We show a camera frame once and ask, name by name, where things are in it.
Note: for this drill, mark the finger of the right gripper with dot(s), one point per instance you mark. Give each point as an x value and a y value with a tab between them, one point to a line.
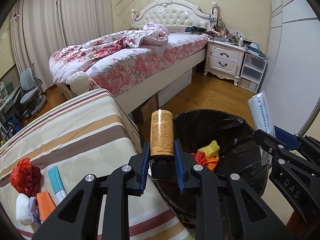
290	138
295	176

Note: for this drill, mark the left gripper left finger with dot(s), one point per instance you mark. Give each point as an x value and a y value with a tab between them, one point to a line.
94	198

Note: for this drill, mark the beige curtains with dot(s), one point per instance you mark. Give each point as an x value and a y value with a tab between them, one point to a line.
41	27

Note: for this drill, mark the orange paper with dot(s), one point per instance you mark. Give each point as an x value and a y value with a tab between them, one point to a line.
45	204

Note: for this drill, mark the black lined trash bin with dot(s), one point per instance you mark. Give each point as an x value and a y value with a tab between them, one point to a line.
238	153

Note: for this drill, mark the white tufted bed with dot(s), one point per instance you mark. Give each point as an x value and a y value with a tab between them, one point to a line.
132	76

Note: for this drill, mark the grey desk chair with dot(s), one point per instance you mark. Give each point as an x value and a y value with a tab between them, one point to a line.
34	97

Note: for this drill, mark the floral quilt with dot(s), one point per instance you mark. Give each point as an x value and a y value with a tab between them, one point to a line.
66	61

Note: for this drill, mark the striped table cloth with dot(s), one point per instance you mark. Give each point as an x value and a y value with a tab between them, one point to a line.
90	134

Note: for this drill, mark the orange wrapper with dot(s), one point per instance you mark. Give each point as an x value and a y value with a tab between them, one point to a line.
212	163

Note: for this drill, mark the yellow foam net bundle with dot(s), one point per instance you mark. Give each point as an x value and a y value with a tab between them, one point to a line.
211	150

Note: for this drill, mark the white paper ball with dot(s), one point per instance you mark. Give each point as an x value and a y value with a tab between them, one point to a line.
23	213

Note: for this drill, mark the plastic drawer unit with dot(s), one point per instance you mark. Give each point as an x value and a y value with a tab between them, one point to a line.
252	72

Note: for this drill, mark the gold bottle black cap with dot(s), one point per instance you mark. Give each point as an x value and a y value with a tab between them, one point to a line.
161	145

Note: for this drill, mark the study desk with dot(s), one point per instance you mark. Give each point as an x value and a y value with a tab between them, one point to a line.
9	102

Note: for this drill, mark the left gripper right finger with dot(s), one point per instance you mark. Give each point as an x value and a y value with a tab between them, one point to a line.
227	207

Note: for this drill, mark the white nightstand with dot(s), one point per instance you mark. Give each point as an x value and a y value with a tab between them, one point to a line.
224	60

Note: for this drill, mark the grey toothpaste box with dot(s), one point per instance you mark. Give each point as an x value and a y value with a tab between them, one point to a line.
260	112

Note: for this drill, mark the teal white toothpaste tube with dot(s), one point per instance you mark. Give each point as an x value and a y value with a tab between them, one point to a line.
57	185

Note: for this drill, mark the red foam net bundle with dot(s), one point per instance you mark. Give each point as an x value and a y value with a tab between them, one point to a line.
200	158

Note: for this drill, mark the red plastic bag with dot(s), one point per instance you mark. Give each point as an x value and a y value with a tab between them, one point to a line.
25	178

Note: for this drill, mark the cardboard box under bed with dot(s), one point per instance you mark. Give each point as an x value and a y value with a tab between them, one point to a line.
143	112

